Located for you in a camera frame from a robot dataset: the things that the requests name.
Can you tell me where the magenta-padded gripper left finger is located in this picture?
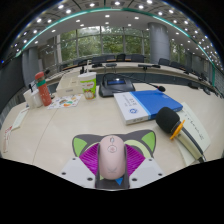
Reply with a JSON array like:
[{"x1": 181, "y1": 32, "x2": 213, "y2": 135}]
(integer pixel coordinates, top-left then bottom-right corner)
[{"x1": 59, "y1": 145, "x2": 101, "y2": 190}]

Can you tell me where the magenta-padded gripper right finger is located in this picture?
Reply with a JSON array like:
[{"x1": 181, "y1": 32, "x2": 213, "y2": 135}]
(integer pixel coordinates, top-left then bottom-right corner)
[{"x1": 123, "y1": 143, "x2": 167, "y2": 190}]

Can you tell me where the pink computer mouse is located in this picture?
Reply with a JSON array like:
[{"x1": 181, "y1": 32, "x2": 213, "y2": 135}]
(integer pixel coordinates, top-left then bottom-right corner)
[{"x1": 98, "y1": 134, "x2": 127, "y2": 181}]

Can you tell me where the cat-shaped grey green mouse pad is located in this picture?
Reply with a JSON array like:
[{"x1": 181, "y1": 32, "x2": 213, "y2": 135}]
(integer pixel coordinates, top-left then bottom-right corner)
[{"x1": 72, "y1": 129, "x2": 157, "y2": 186}]

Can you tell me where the black handheld microphone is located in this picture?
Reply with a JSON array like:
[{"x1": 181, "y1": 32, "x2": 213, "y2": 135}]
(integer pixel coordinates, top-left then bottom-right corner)
[{"x1": 155, "y1": 106, "x2": 208, "y2": 163}]

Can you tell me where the blue and white book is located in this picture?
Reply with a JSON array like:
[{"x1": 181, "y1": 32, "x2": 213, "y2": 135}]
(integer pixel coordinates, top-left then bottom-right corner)
[{"x1": 113, "y1": 89, "x2": 184, "y2": 126}]

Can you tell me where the white booklet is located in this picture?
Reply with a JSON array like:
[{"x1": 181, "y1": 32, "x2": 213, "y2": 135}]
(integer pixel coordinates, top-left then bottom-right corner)
[{"x1": 11, "y1": 107, "x2": 30, "y2": 131}]

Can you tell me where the white mug with lid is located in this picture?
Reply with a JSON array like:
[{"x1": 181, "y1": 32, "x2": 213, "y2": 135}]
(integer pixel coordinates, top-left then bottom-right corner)
[{"x1": 31, "y1": 88, "x2": 44, "y2": 108}]

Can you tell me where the white cardboard box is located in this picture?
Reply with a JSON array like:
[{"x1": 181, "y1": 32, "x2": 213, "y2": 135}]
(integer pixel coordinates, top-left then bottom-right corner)
[{"x1": 55, "y1": 77, "x2": 84, "y2": 98}]

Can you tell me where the paper cup with green print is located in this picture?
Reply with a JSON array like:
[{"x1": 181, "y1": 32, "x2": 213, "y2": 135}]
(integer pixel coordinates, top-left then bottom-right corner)
[{"x1": 77, "y1": 71, "x2": 98, "y2": 101}]

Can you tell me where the red drink bottle green band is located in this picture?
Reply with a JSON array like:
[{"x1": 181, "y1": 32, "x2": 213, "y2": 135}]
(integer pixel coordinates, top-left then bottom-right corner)
[{"x1": 34, "y1": 71, "x2": 53, "y2": 107}]

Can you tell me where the group of dark office chairs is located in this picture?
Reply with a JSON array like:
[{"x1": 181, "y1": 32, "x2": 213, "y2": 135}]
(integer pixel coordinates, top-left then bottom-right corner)
[{"x1": 59, "y1": 53, "x2": 224, "y2": 98}]

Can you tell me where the group of ceiling lights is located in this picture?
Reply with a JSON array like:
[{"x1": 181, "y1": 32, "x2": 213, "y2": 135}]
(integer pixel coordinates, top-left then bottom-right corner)
[{"x1": 1, "y1": 0, "x2": 224, "y2": 73}]

